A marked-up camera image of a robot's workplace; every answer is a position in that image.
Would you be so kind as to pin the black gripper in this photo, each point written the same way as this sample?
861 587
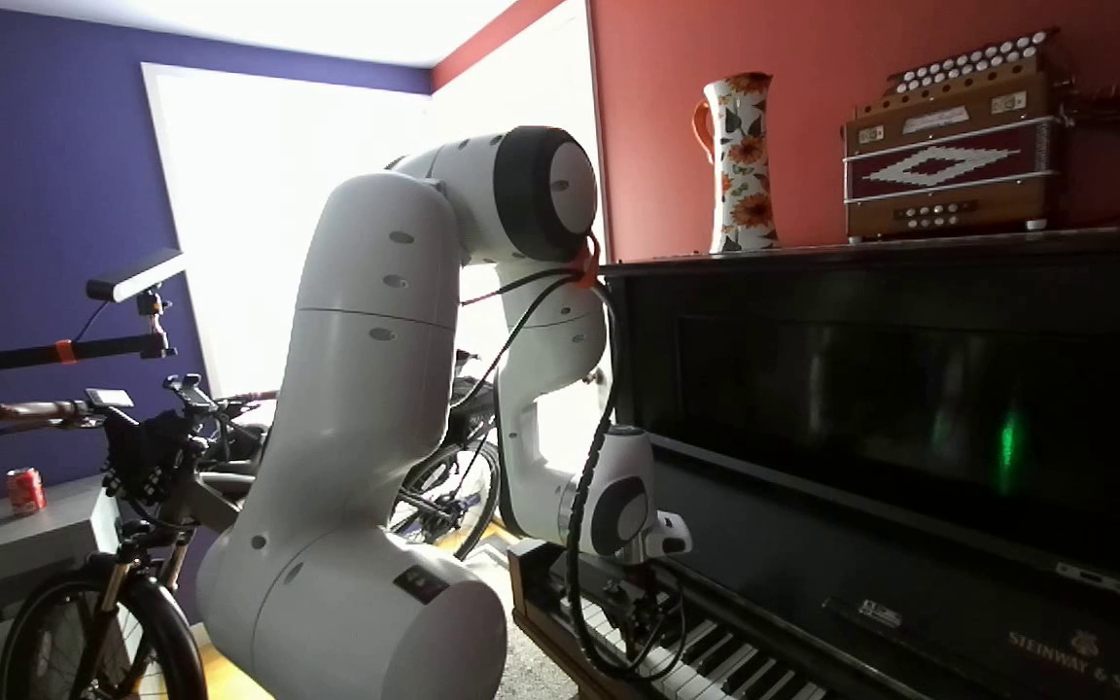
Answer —
646 588

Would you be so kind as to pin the dark bicycle behind arm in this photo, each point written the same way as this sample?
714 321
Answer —
456 482

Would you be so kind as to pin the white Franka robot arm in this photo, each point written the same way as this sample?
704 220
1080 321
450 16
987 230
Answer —
353 431

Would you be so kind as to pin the black upright piano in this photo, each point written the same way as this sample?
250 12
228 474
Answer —
896 492

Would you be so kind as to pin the black bicycle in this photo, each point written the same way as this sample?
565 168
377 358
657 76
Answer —
134 518

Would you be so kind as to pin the red soda can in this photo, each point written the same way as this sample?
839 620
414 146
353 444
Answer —
23 489

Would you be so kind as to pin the black pole with orange tape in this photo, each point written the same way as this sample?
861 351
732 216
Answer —
55 351

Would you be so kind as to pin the grey side shelf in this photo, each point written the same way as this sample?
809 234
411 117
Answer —
1 552

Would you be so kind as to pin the white bar camera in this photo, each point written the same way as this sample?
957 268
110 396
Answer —
134 279

